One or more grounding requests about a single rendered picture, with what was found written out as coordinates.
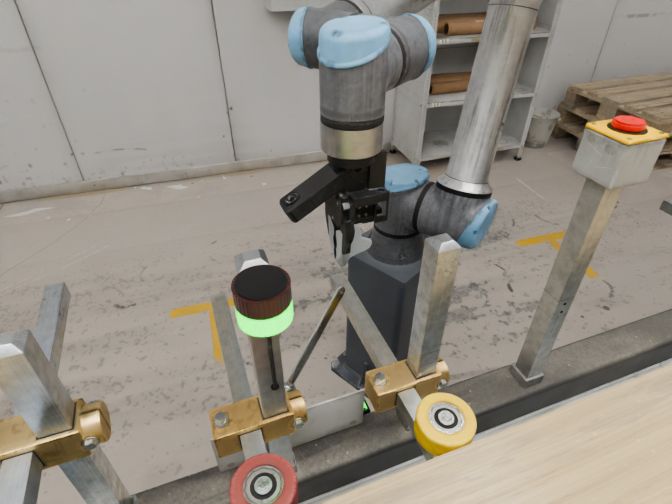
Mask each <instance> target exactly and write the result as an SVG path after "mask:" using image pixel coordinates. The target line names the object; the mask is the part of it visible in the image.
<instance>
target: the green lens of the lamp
mask: <svg viewBox="0 0 672 504"><path fill-rule="evenodd" d="M235 312H236V317H237V323H238V325H239V327H240V329H241V330H242V331H244V332H245V333H247V334H249V335H251V336H256V337H268V336H273V335H276V334H278V333H280V332H282V331H283V330H285V329H286V328H287V327H288V326H289V325H290V323H291V322H292V319H293V303H292V301H291V304H290V305H289V307H288V308H287V309H286V310H285V311H284V312H283V313H282V314H280V315H279V316H277V317H274V318H272V319H268V320H252V319H248V318H246V317H244V316H242V315H241V314H239V313H238V312H237V310H236V309H235Z"/></svg>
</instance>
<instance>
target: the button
mask: <svg viewBox="0 0 672 504"><path fill-rule="evenodd" d="M611 124H612V126H613V127H614V128H616V129H618V130H621V131H625V132H641V131H643V130H645V129H646V126H647V123H646V122H645V121H644V120H643V119H641V118H638V117H634V116H626V115H620V116H616V117H614V118H613V119H612V122H611Z"/></svg>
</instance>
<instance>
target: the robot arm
mask: <svg viewBox="0 0 672 504"><path fill-rule="evenodd" d="M435 1H437V0H336V1H334V2H332V3H330V4H328V5H326V6H324V7H322V8H313V7H312V6H307V7H301V8H299V9H298V10H297V11H296V12H295V13H294V14H293V16H292V18H291V20H290V23H289V28H288V46H289V51H290V54H291V56H292V58H293V59H294V61H295V62H296V63H297V64H299V65H301V66H305V67H307V68H309V69H313V68H315V69H319V94H320V144H321V150H322V151H323V152H324V153H325V154H327V160H328V162H329V163H328V164H326V165H325V166H324V167H322V168H321V169H320V170H318V171H317V172H316V173H314V174H313V175H312V176H310V177H309V178H308V179H306V180H305V181H304V182H302V183H301V184H300V185H298V186H297V187H296V188H294V189H293V190H292V191H290V192H289V193H288V194H286V195H285V196H284V197H282V198H281V199H280V201H279V203H280V206H281V207H282V209H283V211H284V212H285V214H286V215H287V216H288V218H289V219H290V220H291V221H292V222H294V223H297V222H299V221H300V220H301V219H303V218H304V217H305V216H307V215H308V214H309V213H311V212H312V211H313V210H315V209H316V208H317V207H319V206H320V205H321V204H323V203H324V202H325V216H326V223H327V229H328V234H329V239H330V244H331V248H332V252H333V256H334V258H335V260H336V262H337V263H338V264H339V265H340V267H344V266H345V265H346V264H347V263H348V260H349V258H350V257H352V256H354V255H356V254H358V253H361V252H363V251H365V250H367V252H368V253H369V255H370V256H371V257H373V258H374V259H375V260H377V261H379V262H382V263H385V264H389V265H397V266H400V265H409V264H412V263H415V262H417V261H419V260H420V259H421V258H422V256H423V249H424V242H425V239H424V236H423V234H425V235H428V236H431V237H432V236H435V235H440V234H444V233H447V234H448V235H449V236H450V237H451V238H452V239H453V240H454V241H456V242H457V243H458V244H459V245H460V246H461V247H463V248H467V249H474V248H476V247H477V246H478V245H479V244H480V243H481V241H482V240H483V238H484V237H485V235H486V233H487V232H488V230H489V228H490V226H491V224H492V221H493V219H494V217H495V214H496V211H497V207H498V203H497V201H495V199H491V195H492V192H493V189H492V187H491V186H490V184H489V182H488V178H489V175H490V172H491V168H492V165H493V162H494V158H495V155H496V152H497V148H498V145H499V141H500V138H501V135H502V131H503V128H504V125H505V121H506V118H507V114H508V111H509V108H510V104H511V101H512V98H513V94H514V91H515V87H516V84H517V81H518V77H519V74H520V71H521V67H522V64H523V60H524V57H525V54H526V50H527V47H528V44H529V40H530V37H531V33H532V30H533V27H534V23H535V20H536V17H537V13H538V10H539V6H540V4H541V3H542V1H543V0H490V2H489V6H488V10H487V14H486V18H485V22H484V26H483V29H482V33H481V37H480V41H479V45H478V49H477V53H476V57H475V61H474V65H473V69H472V73H471V77H470V81H469V85H468V89H467V93H466V97H465V100H464V104H463V108H462V112H461V116H460V120H459V124H458V128H457V132H456V136H455V140H454V144H453V148H452V152H451V156H450V160H449V164H448V167H447V171H446V173H444V174H443V175H441V176H439V177H438V178H437V182H432V181H429V177H430V175H429V171H428V170H427V169H426V168H424V167H422V166H420V165H416V164H415V165H413V164H407V163H404V164H395V165H392V166H388V167H386V162H387V151H386V150H385V149H382V143H383V127H384V113H385V98H386V92H387V91H389V90H391V89H393V88H395V87H397V86H399V85H402V84H404V83H406V82H408V81H411V80H415V79H417V78H418V77H420V76H421V75H422V74H423V73H424V72H425V71H426V70H427V69H428V68H429V67H430V66H431V64H432V62H433V60H434V57H435V54H436V37H435V33H434V31H433V28H432V27H431V25H430V24H429V22H428V21H427V20H426V19H424V18H423V17H421V16H419V15H416V14H417V13H418V12H420V11H421V10H423V9H424V8H426V7H427V6H429V5H431V4H432V3H434V2H435ZM373 221H374V225H373V227H372V229H371V231H370V233H369V235H368V237H367V238H365V237H362V234H363V230H362V228H361V227H359V226H357V225H354V224H359V223H362V224H364V223H369V222H373Z"/></svg>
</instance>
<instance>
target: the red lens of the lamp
mask: <svg viewBox="0 0 672 504"><path fill-rule="evenodd" d="M263 265H267V264H263ZM255 266H262V265H255ZM255 266H251V267H255ZM267 266H273V267H276V268H279V269H281V270H282V271H283V272H284V273H285V275H286V276H287V279H288V284H287V287H286V288H285V290H284V291H283V292H282V293H281V294H279V295H278V296H276V297H274V298H272V299H269V300H265V301H250V300H246V299H244V298H241V297H240V296H239V295H238V294H237V293H236V292H235V290H234V282H235V279H236V278H237V276H238V275H239V274H240V273H241V272H243V271H245V270H246V269H249V268H251V267H248V268H246V269H244V270H242V271H241V272H239V273H238V274H237V275H236V276H235V277H234V278H233V280H232V283H231V291H232V296H233V302H234V306H235V309H236V310H237V312H238V313H239V314H241V315H242V316H244V317H247V318H250V319H256V320H262V319H269V318H272V317H275V316H278V315H279V314H281V313H283V312H284V311H285V310H286V309H287V308H288V307H289V305H290V304H291V301H292V291H291V279H290V276H289V274H288V273H287V272H286V271H285V270H284V269H282V268H280V267H278V266H274V265H267Z"/></svg>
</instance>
